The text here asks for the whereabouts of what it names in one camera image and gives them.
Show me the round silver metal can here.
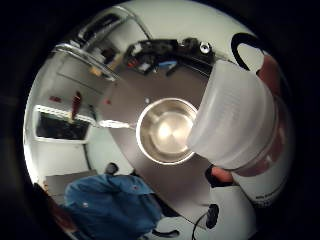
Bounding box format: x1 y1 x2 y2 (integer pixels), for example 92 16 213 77
199 41 212 55

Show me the black computer mouse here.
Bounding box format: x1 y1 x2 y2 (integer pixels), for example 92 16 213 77
205 203 221 230

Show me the stainless steel bowl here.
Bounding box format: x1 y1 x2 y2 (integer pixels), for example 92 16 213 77
135 97 199 166

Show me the black equipment cluster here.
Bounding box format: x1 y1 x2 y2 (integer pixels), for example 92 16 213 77
124 37 215 77

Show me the the person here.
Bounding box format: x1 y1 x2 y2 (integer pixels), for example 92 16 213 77
63 162 165 240

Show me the tall red object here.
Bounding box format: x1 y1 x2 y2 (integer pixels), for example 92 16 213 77
70 91 83 120

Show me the white-framed dark window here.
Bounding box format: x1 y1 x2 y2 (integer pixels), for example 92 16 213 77
33 104 97 145

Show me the black mouse cable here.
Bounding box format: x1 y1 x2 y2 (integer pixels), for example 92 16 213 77
191 213 209 240

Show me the metal shelf frame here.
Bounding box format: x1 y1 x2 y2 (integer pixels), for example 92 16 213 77
53 41 120 83

